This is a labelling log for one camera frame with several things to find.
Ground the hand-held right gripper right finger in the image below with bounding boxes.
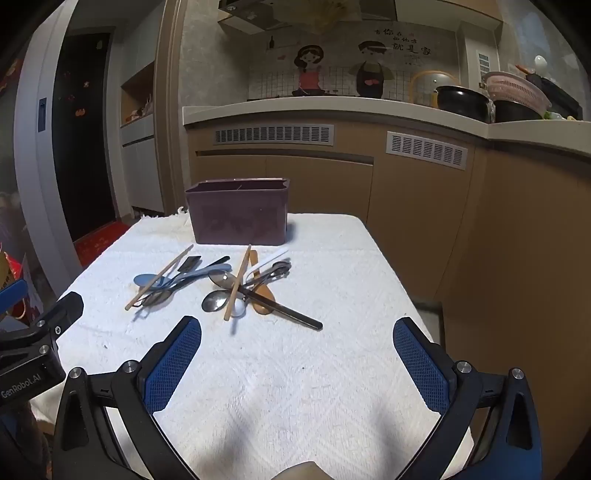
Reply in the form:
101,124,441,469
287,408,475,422
392,316,543,480

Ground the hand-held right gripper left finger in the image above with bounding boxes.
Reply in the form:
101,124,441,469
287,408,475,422
52,315,202,480

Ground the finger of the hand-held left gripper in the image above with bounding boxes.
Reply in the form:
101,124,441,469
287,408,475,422
0,279,27,311
0,292,85,360

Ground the silver shovel-shaped spoon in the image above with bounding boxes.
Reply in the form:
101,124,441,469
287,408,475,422
139,256,230,309

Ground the blue plastic spoon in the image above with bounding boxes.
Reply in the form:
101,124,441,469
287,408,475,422
134,264,232,289

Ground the black shovel-shaped spoon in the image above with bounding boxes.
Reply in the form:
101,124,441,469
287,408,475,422
164,255,203,284

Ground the dark spatula wooden handle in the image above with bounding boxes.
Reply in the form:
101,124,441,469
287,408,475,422
223,244,253,322

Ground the wooden spoon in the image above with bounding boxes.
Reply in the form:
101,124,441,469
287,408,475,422
249,250,276,316

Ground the black-handled metal spoon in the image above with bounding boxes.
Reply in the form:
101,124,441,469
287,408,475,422
209,270,324,331

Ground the purple plastic utensil holder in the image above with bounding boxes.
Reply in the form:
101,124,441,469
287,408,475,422
185,178,291,245

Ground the red plastic bag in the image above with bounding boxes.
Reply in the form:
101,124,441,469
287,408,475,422
0,251,44,321

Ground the red doormat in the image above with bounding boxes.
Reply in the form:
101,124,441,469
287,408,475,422
74,220,132,269

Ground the grey open door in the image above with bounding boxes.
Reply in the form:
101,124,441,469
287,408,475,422
13,0,88,298

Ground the white textured table cloth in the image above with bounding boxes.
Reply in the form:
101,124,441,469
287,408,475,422
30,208,474,480

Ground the dark entrance door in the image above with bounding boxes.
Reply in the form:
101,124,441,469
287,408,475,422
51,31,118,243

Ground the white shoe cabinet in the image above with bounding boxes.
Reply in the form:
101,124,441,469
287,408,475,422
120,60,165,217

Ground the wooden kitchen counter cabinet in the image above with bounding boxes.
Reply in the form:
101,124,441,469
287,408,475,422
182,95,591,462

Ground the short grey vent grille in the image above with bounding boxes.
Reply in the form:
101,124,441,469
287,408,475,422
386,131,468,168

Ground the long grey vent grille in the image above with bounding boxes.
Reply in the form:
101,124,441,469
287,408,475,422
213,124,334,147

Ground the black cooking pot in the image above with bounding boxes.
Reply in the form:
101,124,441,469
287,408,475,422
435,85,493,123

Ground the black pot under basket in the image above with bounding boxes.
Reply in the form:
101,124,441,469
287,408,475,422
494,99,546,123

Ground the glass pot lid yellow rim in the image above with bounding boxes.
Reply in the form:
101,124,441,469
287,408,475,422
410,69,455,110

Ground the pink plastic basket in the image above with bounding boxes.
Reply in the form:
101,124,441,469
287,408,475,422
482,71,552,114

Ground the black kitchen appliance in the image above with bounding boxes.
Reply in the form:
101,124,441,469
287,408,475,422
538,76,583,121

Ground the range hood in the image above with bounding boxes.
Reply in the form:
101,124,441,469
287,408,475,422
218,0,398,35

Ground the red wall decoration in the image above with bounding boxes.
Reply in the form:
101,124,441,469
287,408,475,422
0,58,24,95

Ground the cartoon wall poster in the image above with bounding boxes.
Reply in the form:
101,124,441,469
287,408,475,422
249,21,458,100

